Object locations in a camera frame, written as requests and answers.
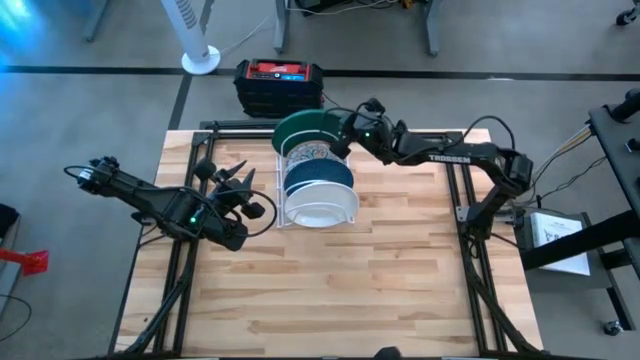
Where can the blue patterned plate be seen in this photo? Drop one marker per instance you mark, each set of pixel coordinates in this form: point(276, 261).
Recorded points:
point(315, 172)

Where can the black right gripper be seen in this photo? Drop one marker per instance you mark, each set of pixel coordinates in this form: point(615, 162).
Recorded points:
point(372, 135)

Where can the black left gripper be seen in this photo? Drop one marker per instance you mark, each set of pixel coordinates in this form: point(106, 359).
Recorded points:
point(227, 207)

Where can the black equipment stand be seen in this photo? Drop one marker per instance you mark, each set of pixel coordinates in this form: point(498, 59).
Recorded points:
point(615, 150)

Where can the grey base plate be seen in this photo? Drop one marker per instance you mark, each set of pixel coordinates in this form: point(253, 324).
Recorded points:
point(550, 282)

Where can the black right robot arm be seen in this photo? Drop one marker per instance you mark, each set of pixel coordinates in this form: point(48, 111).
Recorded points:
point(450, 150)

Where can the white paper manual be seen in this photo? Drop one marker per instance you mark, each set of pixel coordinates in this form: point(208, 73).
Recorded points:
point(560, 245)

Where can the red black power station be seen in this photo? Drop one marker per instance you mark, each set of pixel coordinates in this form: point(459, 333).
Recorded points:
point(277, 95)

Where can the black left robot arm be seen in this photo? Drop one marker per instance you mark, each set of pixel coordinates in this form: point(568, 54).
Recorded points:
point(145, 197)

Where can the red plastic object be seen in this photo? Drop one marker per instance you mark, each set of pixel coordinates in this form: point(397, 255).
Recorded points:
point(32, 262)

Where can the dark green plate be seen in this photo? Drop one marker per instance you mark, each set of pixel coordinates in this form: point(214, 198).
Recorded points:
point(300, 125)

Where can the grey desk leg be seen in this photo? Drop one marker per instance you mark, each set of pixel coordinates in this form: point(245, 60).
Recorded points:
point(432, 30)
point(282, 30)
point(95, 22)

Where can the grey metal bracket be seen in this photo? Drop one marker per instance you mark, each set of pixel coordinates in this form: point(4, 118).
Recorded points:
point(464, 214)

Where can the floral patterned plate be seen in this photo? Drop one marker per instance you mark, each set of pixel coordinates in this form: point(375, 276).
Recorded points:
point(312, 151)

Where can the plain white plate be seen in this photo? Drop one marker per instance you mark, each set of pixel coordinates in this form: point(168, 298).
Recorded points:
point(320, 205)

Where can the black aluminium table frame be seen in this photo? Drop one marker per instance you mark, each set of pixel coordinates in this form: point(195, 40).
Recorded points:
point(240, 134)

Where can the white tower fan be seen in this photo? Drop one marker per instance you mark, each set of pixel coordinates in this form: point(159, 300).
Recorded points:
point(200, 61)

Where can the black castor wheel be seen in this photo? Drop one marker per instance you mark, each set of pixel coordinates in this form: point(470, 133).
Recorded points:
point(627, 17)
point(613, 328)

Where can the black grey crate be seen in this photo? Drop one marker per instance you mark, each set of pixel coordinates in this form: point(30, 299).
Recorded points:
point(6, 222)

